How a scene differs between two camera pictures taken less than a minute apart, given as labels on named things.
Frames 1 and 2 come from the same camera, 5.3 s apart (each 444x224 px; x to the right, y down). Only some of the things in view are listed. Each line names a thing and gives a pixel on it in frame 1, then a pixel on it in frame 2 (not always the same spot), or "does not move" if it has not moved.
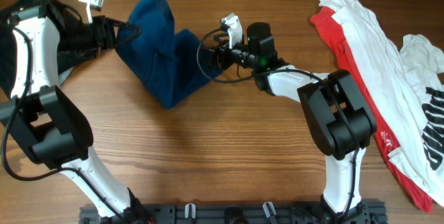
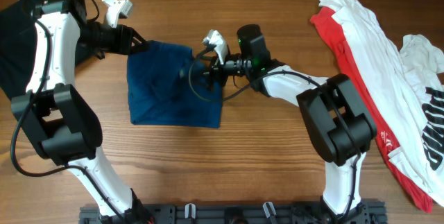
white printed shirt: (424, 66) does not move
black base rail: (241, 214) does not move
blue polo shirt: (165, 61) -> (168, 86)
